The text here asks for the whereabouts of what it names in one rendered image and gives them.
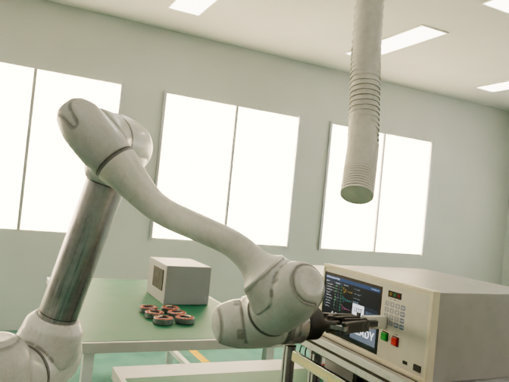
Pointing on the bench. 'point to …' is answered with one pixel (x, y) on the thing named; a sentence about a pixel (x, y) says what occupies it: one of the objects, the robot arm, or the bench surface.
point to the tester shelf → (363, 368)
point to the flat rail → (315, 367)
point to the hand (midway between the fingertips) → (373, 322)
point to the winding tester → (435, 323)
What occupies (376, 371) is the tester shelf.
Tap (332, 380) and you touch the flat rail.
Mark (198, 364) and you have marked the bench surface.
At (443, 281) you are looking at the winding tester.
